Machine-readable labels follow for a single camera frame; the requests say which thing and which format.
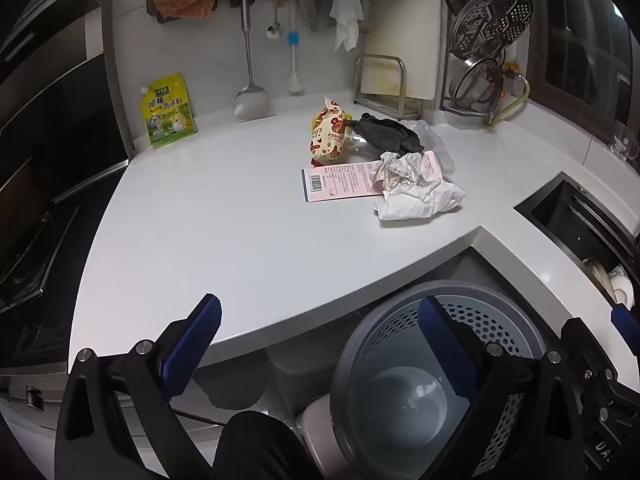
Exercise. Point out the metal lid rack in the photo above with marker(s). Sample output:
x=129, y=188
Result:
x=443, y=60

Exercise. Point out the clear plastic holder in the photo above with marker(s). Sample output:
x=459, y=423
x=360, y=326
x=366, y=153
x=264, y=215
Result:
x=622, y=142

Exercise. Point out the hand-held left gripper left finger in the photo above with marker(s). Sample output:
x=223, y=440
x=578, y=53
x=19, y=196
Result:
x=192, y=347

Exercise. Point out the white plastic container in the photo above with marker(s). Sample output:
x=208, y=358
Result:
x=320, y=425

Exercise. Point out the white hanging cloth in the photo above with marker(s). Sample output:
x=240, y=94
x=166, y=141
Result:
x=346, y=15

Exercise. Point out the black stove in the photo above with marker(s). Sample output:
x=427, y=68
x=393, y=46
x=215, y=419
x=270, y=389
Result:
x=45, y=260

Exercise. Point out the person's black trouser leg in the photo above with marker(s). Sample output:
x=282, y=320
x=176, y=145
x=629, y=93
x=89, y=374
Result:
x=260, y=445

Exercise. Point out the yellow green seasoning pouch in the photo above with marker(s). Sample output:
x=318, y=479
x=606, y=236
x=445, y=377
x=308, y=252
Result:
x=169, y=112

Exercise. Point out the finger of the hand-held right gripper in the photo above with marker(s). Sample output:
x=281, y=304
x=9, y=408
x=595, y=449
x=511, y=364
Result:
x=626, y=319

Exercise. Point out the white bowls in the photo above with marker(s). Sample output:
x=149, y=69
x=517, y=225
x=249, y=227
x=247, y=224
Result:
x=620, y=285

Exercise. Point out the glass pot lid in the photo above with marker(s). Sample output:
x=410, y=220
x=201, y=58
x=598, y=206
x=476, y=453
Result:
x=472, y=80

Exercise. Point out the perforated metal steamer plate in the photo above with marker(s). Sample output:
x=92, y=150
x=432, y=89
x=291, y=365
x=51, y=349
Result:
x=492, y=17

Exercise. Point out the white cutting board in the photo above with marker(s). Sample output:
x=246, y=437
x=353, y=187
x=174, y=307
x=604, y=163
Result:
x=400, y=20

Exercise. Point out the white paper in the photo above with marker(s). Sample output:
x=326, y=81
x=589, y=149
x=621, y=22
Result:
x=417, y=195

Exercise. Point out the kitchen knife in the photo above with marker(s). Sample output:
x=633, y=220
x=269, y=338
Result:
x=312, y=10

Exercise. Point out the grey perforated trash bin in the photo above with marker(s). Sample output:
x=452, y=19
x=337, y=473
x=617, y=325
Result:
x=400, y=395

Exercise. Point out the blue headed white brush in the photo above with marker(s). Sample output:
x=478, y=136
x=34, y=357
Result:
x=293, y=39

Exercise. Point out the metal cutting board stand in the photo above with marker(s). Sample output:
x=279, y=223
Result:
x=403, y=85

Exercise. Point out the small metal ladle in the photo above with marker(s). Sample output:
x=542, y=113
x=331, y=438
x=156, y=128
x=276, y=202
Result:
x=272, y=30

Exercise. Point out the dark grey cloth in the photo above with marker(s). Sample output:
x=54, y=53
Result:
x=387, y=132

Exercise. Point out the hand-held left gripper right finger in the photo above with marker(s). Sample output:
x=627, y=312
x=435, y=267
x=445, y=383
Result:
x=447, y=352

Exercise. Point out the dark framed window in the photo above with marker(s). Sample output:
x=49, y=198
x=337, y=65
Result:
x=580, y=45

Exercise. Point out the black range hood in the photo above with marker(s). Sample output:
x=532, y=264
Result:
x=45, y=50

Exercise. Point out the printed snack bag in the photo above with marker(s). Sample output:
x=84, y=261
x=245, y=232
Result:
x=330, y=137

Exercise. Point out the clear plastic bag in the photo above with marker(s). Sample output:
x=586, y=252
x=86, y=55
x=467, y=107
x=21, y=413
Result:
x=440, y=150

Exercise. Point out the black kitchen sink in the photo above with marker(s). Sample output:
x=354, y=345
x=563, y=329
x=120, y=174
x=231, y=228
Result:
x=565, y=215

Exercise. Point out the pink printed paper sheet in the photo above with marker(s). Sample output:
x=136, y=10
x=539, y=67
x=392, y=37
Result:
x=345, y=180

